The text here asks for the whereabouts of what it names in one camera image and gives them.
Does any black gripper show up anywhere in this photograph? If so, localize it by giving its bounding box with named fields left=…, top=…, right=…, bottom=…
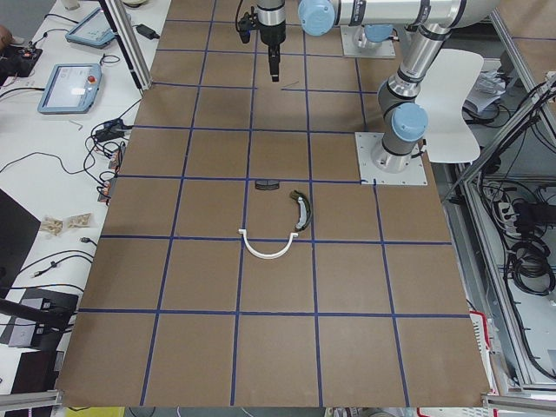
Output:
left=259, top=22, right=285, bottom=82

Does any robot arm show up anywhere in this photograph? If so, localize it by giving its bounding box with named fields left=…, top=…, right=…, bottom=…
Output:
left=255, top=1, right=450, bottom=83
left=365, top=1, right=498, bottom=174

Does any black brake pad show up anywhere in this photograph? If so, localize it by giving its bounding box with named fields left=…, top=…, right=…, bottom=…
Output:
left=255, top=179, right=280, bottom=191

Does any black power adapter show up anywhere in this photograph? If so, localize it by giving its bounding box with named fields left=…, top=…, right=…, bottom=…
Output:
left=135, top=23, right=160, bottom=40

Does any olive brake shoe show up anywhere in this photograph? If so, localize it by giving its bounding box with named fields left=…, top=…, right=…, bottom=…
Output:
left=289, top=190, right=313, bottom=232

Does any far teach pendant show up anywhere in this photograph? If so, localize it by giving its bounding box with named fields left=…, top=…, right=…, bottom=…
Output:
left=65, top=7, right=115, bottom=49

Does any teach pendant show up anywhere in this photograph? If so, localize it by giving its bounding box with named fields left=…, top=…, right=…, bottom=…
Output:
left=37, top=63, right=103, bottom=115
left=65, top=7, right=115, bottom=49

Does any white chair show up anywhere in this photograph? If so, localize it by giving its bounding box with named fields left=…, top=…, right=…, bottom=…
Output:
left=416, top=49, right=484, bottom=163

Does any near teach pendant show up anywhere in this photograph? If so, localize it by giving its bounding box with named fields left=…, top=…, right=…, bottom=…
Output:
left=37, top=63, right=103, bottom=115

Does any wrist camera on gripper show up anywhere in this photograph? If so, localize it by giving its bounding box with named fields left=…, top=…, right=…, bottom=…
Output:
left=236, top=11, right=258, bottom=44

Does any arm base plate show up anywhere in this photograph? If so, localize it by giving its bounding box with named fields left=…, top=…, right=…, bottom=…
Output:
left=341, top=24, right=395, bottom=59
left=354, top=132, right=427, bottom=187

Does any aluminium frame post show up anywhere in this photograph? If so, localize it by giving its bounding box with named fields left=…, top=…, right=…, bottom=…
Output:
left=99, top=0, right=152, bottom=91

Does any white curved plastic bracket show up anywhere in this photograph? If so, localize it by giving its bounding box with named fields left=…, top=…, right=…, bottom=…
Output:
left=237, top=228, right=299, bottom=261

